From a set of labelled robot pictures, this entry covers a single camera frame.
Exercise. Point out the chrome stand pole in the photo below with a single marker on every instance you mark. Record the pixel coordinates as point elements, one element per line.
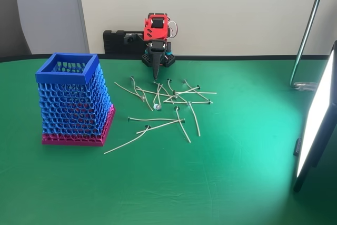
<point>309,24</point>

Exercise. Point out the dark grey chair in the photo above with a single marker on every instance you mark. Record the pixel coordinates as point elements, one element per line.
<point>10,24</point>

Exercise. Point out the black plastic tool case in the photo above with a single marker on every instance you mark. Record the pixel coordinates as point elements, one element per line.
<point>113,43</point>

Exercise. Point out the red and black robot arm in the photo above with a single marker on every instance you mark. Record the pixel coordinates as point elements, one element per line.
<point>155,31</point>

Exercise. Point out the blue and magenta mesh basket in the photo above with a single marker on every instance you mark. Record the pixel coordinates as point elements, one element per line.
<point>63,78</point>

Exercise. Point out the green table cloth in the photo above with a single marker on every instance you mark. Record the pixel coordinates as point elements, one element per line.
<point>184,183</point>

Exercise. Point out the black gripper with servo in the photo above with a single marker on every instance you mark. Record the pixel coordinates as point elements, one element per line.
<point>156,57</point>

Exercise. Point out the black framed light panel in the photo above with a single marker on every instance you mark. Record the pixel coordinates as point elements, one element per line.
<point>316,119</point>

